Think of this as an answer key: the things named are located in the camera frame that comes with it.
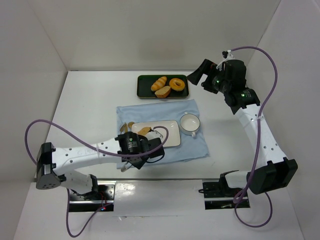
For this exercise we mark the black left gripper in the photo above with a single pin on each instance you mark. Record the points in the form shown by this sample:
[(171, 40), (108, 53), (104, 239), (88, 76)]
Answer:
[(135, 161)]

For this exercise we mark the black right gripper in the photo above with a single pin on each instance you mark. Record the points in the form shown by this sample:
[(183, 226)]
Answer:
[(207, 78)]

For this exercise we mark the small seeded bread slice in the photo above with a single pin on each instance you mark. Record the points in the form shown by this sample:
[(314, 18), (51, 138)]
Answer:
[(144, 131)]

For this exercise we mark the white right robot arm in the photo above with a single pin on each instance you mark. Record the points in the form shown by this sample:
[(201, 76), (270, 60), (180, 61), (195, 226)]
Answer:
[(273, 170)]

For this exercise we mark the right arm metal base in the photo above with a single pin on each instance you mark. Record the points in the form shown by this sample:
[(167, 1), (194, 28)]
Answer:
[(217, 196)]

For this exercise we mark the left arm metal base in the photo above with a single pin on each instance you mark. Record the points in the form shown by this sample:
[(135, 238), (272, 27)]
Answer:
[(104, 199)]

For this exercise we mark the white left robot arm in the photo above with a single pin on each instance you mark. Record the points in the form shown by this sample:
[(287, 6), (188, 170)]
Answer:
[(59, 166)]

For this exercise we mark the striped long bread roll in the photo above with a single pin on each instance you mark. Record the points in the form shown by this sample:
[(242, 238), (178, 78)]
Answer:
[(158, 84)]

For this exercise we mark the large seeded bread slice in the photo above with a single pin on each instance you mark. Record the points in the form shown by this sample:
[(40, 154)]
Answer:
[(163, 92)]

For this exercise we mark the glazed orange donut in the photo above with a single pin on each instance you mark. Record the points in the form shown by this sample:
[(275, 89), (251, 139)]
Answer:
[(177, 84)]

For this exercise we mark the white rectangular plate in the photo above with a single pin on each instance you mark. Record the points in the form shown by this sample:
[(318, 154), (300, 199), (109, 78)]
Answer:
[(174, 139)]

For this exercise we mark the white soup cup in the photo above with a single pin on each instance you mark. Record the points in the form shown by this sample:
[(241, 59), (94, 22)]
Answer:
[(189, 124)]

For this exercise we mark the dark green serving tray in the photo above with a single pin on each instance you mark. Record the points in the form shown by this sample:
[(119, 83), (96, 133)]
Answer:
[(145, 82)]

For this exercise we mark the light blue cloth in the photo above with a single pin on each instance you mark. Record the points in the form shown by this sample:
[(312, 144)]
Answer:
[(189, 149)]

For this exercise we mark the gold fork green handle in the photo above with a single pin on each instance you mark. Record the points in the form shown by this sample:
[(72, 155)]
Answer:
[(123, 128)]

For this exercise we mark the gold spoon green handle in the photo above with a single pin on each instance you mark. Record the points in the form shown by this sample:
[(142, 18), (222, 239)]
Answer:
[(129, 126)]

